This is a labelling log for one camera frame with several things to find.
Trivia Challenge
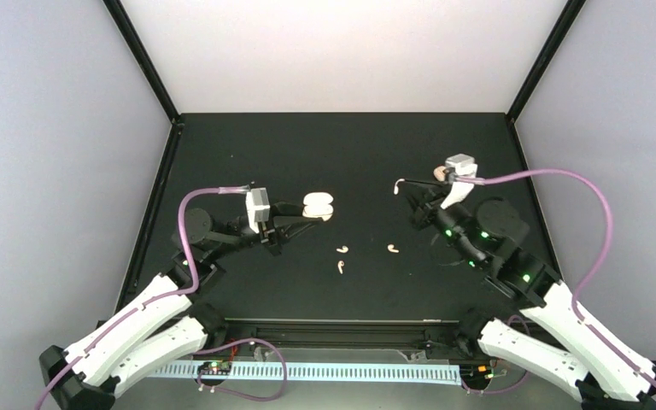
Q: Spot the right base circuit board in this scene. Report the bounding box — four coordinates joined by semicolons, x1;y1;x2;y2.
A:
460;365;507;379

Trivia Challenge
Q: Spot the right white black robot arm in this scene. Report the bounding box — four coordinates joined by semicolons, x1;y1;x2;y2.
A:
394;179;656;409

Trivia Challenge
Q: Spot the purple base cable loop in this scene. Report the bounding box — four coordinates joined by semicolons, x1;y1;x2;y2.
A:
194;338;289;403

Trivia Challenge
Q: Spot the black frame post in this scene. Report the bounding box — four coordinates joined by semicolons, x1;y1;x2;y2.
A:
102;0;180;123
506;0;586;126

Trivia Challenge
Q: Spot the small green circuit board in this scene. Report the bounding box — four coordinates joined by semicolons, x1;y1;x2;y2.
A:
197;360;232;378

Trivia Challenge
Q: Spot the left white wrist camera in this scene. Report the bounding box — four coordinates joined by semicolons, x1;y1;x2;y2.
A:
245;188;271;233

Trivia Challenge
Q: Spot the right black frame post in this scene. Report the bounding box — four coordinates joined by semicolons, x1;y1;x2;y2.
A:
506;0;586;126

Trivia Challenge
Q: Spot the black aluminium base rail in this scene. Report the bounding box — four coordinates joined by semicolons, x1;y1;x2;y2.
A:
204;319;490;364

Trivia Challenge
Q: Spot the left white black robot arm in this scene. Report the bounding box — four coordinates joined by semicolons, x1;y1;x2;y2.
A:
39;202;333;409

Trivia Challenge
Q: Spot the pink earbuds charging case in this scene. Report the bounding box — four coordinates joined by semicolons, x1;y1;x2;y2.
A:
302;192;334;221

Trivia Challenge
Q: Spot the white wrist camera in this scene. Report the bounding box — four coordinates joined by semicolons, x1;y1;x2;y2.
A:
440;154;478;209
245;188;271;233

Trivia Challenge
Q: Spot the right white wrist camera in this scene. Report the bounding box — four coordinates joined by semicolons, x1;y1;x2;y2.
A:
440;154;478;209

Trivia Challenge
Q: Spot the white slotted cable duct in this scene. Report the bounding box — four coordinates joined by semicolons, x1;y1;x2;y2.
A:
151;360;462;386

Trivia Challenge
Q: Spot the left black frame post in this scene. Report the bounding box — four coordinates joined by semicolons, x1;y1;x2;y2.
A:
102;0;180;123

